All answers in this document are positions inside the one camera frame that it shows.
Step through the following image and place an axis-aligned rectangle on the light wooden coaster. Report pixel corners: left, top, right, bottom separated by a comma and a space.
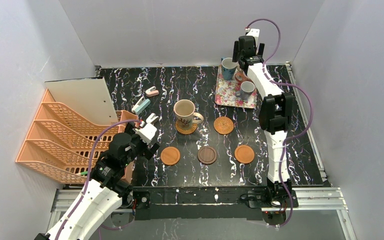
234, 145, 255, 164
160, 146, 181, 166

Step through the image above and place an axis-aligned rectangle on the woven rattan coaster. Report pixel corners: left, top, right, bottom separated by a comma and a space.
175, 120, 198, 135
213, 116, 235, 135

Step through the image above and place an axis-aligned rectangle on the beige mug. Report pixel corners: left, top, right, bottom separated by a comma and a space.
173, 99, 204, 130

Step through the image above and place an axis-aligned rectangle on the dark walnut wooden coaster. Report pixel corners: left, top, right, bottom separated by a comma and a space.
197, 146, 217, 165

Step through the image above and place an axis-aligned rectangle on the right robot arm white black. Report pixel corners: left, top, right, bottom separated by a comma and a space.
232, 30, 293, 203

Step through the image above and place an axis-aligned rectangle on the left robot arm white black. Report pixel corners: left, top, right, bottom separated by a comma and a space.
35, 119, 160, 240

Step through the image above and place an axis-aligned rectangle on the blue mug white inside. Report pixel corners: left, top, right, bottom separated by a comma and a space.
221, 57, 238, 81

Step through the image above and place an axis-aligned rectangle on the pink floral mug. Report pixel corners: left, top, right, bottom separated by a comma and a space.
234, 71, 252, 83

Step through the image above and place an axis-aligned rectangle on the small grey heart mug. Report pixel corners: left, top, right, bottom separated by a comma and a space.
235, 81, 256, 101

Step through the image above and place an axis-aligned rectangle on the orange desk organizer tray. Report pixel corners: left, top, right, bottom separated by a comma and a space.
115, 110, 140, 185

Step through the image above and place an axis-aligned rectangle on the blue white stapler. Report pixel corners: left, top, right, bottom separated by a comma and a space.
131, 96, 151, 115

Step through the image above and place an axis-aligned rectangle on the pink mini stapler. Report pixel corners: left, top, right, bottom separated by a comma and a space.
145, 86, 160, 97

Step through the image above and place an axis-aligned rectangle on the white folder board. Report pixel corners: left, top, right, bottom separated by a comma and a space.
44, 77, 119, 125

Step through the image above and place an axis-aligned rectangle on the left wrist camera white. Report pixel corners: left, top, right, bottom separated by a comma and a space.
135, 123, 157, 145

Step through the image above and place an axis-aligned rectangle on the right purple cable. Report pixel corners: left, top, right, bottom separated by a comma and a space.
246, 18, 312, 229

